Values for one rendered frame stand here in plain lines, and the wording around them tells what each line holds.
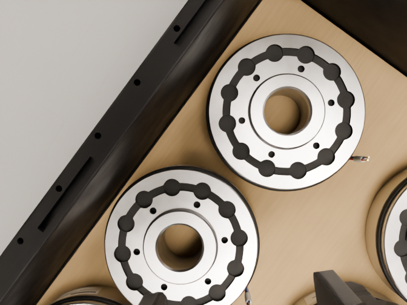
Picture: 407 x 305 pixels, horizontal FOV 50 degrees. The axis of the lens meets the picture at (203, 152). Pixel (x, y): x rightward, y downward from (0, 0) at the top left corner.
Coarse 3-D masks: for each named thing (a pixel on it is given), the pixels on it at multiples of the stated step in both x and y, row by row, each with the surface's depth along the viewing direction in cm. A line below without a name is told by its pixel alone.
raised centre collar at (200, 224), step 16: (176, 208) 28; (160, 224) 28; (176, 224) 28; (192, 224) 28; (208, 224) 28; (144, 240) 28; (208, 240) 28; (144, 256) 28; (160, 256) 28; (208, 256) 28; (160, 272) 28; (176, 272) 28; (192, 272) 28
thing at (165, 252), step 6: (162, 234) 30; (162, 240) 30; (162, 246) 30; (162, 252) 29; (168, 252) 31; (198, 252) 31; (168, 258) 30; (174, 258) 30; (180, 258) 31; (186, 258) 31; (192, 258) 30; (198, 258) 29; (174, 264) 29; (180, 264) 29; (186, 264) 29
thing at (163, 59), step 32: (192, 0) 21; (224, 0) 21; (192, 32) 21; (160, 64) 22; (128, 96) 22; (96, 128) 22; (128, 128) 22; (96, 160) 22; (64, 192) 22; (32, 224) 22; (0, 256) 22; (32, 256) 22; (0, 288) 22
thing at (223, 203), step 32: (128, 192) 29; (160, 192) 29; (192, 192) 28; (224, 192) 28; (128, 224) 29; (224, 224) 28; (128, 256) 29; (224, 256) 28; (256, 256) 28; (128, 288) 29; (160, 288) 28; (192, 288) 28; (224, 288) 29
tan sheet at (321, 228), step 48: (288, 0) 31; (336, 48) 31; (192, 96) 31; (384, 96) 31; (192, 144) 31; (384, 144) 31; (288, 192) 31; (336, 192) 31; (96, 240) 32; (192, 240) 32; (288, 240) 31; (336, 240) 31; (48, 288) 32; (288, 288) 31; (384, 288) 31
